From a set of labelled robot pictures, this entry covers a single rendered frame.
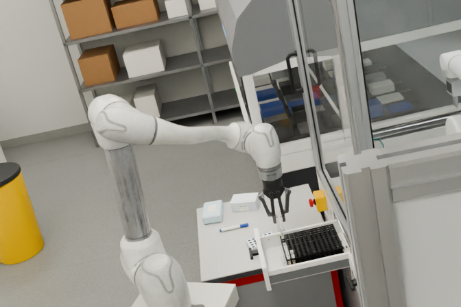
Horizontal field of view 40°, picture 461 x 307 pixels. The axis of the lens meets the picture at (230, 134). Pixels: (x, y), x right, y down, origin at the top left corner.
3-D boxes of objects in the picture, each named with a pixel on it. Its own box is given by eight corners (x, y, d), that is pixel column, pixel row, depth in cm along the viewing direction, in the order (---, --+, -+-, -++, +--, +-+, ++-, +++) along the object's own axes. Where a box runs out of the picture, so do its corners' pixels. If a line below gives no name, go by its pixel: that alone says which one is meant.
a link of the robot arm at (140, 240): (138, 301, 237) (119, 275, 256) (178, 284, 244) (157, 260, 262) (91, 108, 209) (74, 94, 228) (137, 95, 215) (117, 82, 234)
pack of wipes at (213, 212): (222, 222, 306) (220, 214, 304) (203, 225, 307) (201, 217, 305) (223, 206, 320) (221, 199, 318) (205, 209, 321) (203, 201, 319)
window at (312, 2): (379, 286, 205) (336, -8, 167) (322, 170, 284) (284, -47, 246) (380, 285, 205) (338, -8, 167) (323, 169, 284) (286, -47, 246)
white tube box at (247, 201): (232, 212, 313) (230, 203, 311) (235, 203, 320) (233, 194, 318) (256, 210, 309) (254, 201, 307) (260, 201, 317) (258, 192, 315)
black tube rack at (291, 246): (289, 273, 246) (286, 260, 244) (282, 249, 262) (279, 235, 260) (345, 260, 246) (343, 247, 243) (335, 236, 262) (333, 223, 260)
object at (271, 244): (270, 285, 243) (267, 272, 240) (262, 248, 266) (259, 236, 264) (373, 262, 242) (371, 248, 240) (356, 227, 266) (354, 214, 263)
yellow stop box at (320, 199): (316, 213, 281) (314, 199, 278) (313, 205, 288) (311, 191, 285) (328, 210, 281) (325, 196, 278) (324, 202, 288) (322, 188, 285)
